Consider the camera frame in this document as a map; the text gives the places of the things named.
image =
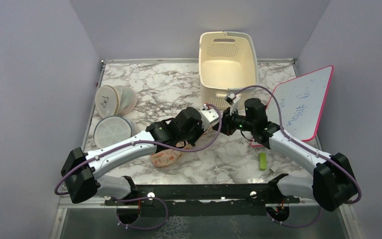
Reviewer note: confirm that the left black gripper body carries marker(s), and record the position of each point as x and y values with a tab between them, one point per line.
197	132

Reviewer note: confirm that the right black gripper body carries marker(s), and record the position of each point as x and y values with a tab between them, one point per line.
237	122

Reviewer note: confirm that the peach floral mesh laundry bag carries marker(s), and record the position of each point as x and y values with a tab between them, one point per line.
169	157

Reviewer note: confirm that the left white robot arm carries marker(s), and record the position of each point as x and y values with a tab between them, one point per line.
83	173

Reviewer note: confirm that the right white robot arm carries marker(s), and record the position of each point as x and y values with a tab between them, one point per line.
331	182

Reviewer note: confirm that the cream plastic laundry basket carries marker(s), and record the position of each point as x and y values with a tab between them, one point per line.
227	63

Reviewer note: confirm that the beige round mesh bag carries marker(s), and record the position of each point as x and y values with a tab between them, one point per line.
115	100

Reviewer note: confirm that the green marker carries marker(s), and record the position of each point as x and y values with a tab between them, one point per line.
263	161

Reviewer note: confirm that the pink framed whiteboard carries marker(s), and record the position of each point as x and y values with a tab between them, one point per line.
302	100

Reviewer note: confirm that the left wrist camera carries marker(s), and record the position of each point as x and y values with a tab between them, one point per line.
210	113

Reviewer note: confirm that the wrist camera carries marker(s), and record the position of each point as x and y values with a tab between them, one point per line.
234	101
210	113

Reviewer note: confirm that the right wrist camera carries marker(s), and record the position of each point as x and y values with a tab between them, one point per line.
234	101

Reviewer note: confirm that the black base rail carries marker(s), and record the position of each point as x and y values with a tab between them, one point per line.
203	200

